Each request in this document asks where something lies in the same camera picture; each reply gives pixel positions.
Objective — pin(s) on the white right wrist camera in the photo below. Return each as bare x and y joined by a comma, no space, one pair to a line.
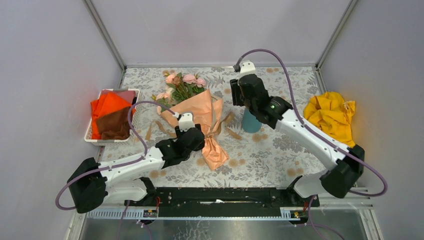
245,67

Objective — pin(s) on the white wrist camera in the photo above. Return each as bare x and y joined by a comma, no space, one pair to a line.
185,120
245,67

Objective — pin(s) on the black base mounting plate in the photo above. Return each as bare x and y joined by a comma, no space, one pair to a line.
229,202

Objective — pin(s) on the aluminium frame rail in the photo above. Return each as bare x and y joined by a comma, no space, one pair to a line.
97,19

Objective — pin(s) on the pink cloth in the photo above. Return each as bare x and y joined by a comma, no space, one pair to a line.
128,95

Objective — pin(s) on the yellow crumpled cloth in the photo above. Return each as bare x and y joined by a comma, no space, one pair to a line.
333,115

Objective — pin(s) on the orange cloth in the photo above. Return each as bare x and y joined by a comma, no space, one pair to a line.
104,105

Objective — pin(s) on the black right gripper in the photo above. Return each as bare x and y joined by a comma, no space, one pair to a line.
235,89

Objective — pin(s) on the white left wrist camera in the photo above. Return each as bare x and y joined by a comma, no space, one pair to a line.
185,120

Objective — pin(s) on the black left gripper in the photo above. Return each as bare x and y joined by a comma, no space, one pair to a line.
179,134

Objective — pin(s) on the teal cylindrical vase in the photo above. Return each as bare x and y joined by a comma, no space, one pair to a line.
249,123

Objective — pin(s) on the white plastic basket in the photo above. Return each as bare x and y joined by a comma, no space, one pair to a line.
112,143

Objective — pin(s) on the brown cloth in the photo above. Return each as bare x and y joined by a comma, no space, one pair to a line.
115,125

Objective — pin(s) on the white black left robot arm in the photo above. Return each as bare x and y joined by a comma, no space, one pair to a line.
122,182

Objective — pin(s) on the floral patterned table mat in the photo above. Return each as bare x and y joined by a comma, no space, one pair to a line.
262,159

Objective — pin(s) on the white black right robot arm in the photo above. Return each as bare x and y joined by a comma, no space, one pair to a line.
341,171

